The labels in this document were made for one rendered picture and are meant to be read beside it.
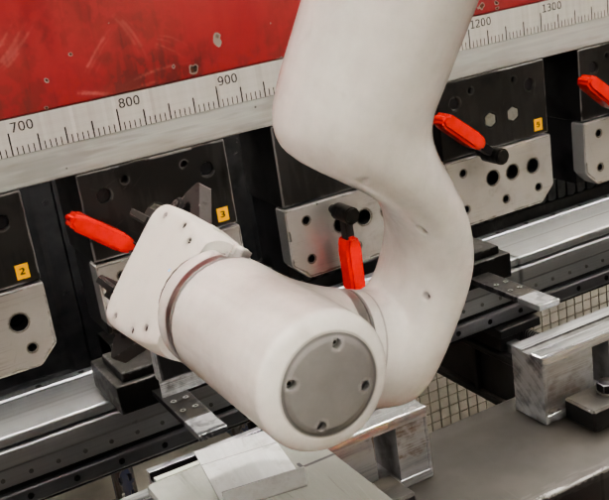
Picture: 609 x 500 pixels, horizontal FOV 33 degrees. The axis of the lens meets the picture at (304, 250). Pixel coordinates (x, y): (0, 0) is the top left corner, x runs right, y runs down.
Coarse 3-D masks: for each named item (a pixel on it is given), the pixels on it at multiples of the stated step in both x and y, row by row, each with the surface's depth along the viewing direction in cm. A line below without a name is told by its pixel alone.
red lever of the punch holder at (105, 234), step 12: (72, 216) 90; (84, 216) 90; (72, 228) 89; (84, 228) 90; (96, 228) 90; (108, 228) 91; (96, 240) 91; (108, 240) 91; (120, 240) 91; (132, 240) 92
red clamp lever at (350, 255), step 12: (336, 204) 104; (336, 216) 103; (348, 216) 102; (348, 228) 103; (348, 240) 104; (348, 252) 104; (360, 252) 104; (348, 264) 104; (360, 264) 104; (348, 276) 105; (360, 276) 105; (348, 288) 106; (360, 288) 105
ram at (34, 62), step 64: (0, 0) 86; (64, 0) 89; (128, 0) 91; (192, 0) 94; (256, 0) 97; (512, 0) 111; (0, 64) 87; (64, 64) 90; (128, 64) 92; (192, 64) 95; (512, 64) 113; (192, 128) 97; (256, 128) 100; (0, 192) 90
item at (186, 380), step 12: (156, 360) 104; (168, 360) 104; (156, 372) 105; (168, 372) 105; (180, 372) 105; (192, 372) 107; (168, 384) 106; (180, 384) 107; (192, 384) 107; (168, 396) 106
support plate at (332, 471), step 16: (288, 448) 109; (304, 464) 105; (320, 464) 105; (336, 464) 104; (176, 480) 106; (192, 480) 105; (208, 480) 105; (320, 480) 102; (336, 480) 101; (352, 480) 101; (160, 496) 103; (176, 496) 103; (192, 496) 102; (208, 496) 102; (288, 496) 100; (304, 496) 99; (320, 496) 99; (336, 496) 99; (352, 496) 98; (368, 496) 98; (384, 496) 97
